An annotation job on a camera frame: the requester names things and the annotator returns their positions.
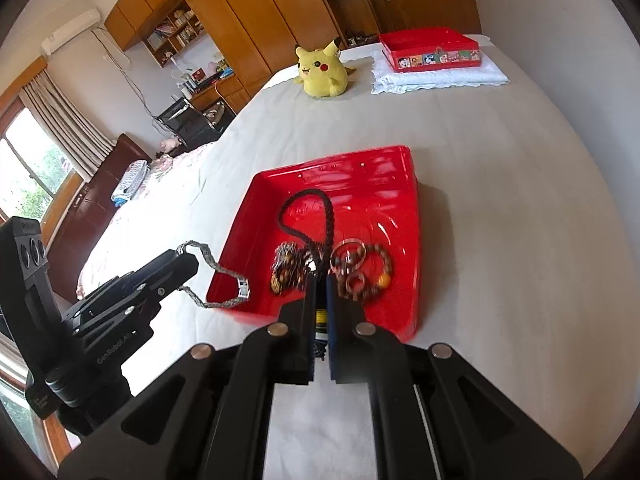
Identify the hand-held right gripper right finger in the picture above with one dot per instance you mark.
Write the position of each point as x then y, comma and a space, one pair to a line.
333, 320

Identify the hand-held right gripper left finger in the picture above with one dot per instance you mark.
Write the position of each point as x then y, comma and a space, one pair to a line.
300, 330

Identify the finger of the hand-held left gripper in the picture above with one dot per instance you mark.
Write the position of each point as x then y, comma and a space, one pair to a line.
172, 275
150, 267

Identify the silver metal watch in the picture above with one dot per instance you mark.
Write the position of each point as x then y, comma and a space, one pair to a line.
215, 266

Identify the red plastic tray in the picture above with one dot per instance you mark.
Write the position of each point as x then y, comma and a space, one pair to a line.
360, 195

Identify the dark wooden cabinet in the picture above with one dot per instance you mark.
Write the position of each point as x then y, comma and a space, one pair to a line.
85, 230

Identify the silver bangle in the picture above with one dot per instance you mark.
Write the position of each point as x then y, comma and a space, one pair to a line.
345, 241

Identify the striped folded cloth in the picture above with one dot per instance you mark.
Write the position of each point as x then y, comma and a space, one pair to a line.
130, 180

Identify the window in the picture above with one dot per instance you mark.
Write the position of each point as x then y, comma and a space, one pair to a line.
35, 180

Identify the black office chair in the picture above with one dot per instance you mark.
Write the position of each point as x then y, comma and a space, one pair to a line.
187, 125

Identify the beige curtain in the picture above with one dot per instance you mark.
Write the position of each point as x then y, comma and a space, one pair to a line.
65, 120

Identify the wooden desk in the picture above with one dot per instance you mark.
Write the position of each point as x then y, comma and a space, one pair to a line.
220, 90

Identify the bed with white sheet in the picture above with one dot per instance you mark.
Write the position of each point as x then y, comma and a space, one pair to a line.
500, 210

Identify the wooden bookshelf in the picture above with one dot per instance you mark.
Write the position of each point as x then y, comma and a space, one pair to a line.
175, 32

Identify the yellow plush toy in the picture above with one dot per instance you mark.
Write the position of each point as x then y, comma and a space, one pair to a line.
322, 77

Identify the white air conditioner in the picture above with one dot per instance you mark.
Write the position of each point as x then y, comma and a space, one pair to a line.
70, 30

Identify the white folded cloth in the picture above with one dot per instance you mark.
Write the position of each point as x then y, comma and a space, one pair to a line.
440, 80

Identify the wooden wardrobe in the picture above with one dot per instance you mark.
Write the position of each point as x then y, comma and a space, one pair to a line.
260, 15

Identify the red box with cartoon print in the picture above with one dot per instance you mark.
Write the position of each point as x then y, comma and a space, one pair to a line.
430, 57

